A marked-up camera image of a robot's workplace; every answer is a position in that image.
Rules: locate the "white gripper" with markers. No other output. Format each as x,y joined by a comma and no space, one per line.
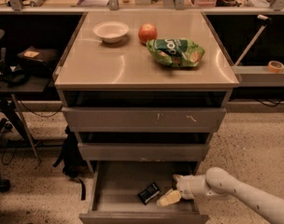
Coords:
183,187

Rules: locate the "dark rxbar blueberry wrapper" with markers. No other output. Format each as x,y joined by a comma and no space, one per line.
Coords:
148,193

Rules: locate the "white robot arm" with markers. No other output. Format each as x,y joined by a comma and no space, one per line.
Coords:
218,183

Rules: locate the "bottom drawer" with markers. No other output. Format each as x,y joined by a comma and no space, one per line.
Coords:
114,194

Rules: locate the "drawer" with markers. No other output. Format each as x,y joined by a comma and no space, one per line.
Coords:
138,152
114,194
144,120

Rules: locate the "middle drawer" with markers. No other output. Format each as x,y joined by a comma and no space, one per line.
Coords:
138,152

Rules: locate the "grey drawer cabinet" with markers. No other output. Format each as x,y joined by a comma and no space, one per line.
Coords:
124,74

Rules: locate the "top drawer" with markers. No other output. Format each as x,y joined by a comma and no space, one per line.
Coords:
144,120

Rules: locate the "green chip bag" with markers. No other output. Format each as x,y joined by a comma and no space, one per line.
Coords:
179,53

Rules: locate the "tape roll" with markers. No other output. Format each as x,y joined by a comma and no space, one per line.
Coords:
275,67

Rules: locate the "red apple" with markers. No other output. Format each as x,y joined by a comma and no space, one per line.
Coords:
147,32

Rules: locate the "white bowl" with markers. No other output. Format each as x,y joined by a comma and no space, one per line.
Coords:
111,31

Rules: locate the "black side table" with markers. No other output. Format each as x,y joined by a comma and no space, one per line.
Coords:
10,107

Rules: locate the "black headphones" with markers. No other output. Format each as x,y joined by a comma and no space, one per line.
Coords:
13,77

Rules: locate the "black box with label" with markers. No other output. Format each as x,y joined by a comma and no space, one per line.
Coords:
38,62

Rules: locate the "white stick tool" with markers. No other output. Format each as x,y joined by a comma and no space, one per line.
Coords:
264,20

